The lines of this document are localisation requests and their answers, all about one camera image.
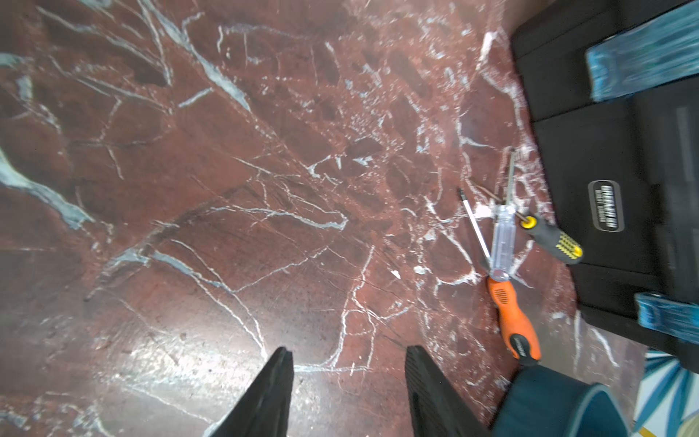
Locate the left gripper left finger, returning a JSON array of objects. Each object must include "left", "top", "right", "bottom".
[{"left": 209, "top": 347, "right": 294, "bottom": 437}]

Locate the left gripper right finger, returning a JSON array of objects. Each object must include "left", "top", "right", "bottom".
[{"left": 405, "top": 346, "right": 491, "bottom": 437}]

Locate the orange handle long screwdriver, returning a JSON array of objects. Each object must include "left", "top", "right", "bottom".
[{"left": 457, "top": 189, "right": 542, "bottom": 366}]

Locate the clear handle tester screwdriver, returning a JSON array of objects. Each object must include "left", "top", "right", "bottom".
[{"left": 473, "top": 152, "right": 517, "bottom": 283}]

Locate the black yellow screwdriver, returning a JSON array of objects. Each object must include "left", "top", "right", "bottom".
[{"left": 460, "top": 190, "right": 584, "bottom": 265}]

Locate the teal plastic storage tray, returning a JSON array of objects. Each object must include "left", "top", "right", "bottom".
[{"left": 491, "top": 365, "right": 630, "bottom": 437}]

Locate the black plastic toolbox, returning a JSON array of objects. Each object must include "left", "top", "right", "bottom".
[{"left": 512, "top": 1, "right": 698, "bottom": 371}]

